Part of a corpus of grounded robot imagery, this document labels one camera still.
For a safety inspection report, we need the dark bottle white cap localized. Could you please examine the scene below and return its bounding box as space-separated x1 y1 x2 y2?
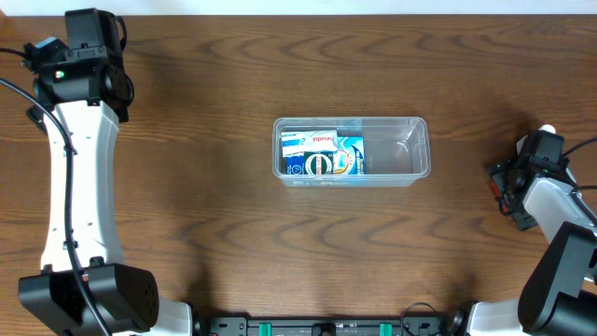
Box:
516 124 556 154

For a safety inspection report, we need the red medicine box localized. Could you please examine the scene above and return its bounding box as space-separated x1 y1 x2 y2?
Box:
492 181 501 199

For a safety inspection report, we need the blue Kool Fever box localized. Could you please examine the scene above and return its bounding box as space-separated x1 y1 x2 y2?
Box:
283 136 366 175

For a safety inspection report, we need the white Panadol box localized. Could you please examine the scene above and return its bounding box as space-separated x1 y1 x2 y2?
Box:
281 130 338 157

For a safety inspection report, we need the green Zam-Buk box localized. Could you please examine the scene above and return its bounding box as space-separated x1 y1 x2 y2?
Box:
304 151 334 175

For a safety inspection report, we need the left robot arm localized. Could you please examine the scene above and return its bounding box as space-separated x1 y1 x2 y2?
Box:
19 8 193 335

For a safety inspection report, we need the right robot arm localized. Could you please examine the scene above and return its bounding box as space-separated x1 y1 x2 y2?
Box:
463 125 596 335

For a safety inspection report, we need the clear plastic container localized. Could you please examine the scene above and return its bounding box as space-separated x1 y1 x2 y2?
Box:
272 117 431 188

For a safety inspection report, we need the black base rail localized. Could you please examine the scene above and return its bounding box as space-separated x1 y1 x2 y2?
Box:
193 315 456 336

